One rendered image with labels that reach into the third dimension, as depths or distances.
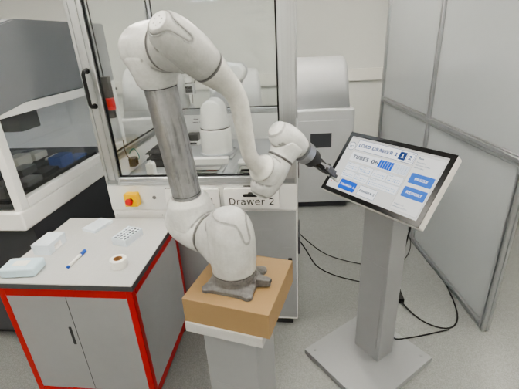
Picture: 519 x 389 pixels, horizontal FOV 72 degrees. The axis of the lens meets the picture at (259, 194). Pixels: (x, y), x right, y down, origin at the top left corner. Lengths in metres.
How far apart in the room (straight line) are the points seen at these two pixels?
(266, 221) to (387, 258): 0.64
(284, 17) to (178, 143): 0.80
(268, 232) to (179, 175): 0.88
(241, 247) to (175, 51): 0.59
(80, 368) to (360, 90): 4.42
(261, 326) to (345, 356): 1.04
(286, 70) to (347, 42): 3.42
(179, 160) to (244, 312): 0.52
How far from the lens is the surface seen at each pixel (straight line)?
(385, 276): 1.82
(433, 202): 1.48
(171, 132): 1.15
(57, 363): 2.07
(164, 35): 0.96
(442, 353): 2.37
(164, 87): 1.11
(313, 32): 5.00
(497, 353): 2.49
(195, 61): 0.98
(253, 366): 1.39
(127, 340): 1.78
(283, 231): 1.95
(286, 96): 1.71
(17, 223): 2.16
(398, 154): 1.62
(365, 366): 2.14
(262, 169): 1.26
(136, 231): 1.86
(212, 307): 1.23
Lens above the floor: 1.64
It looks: 24 degrees down
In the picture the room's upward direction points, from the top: 3 degrees counter-clockwise
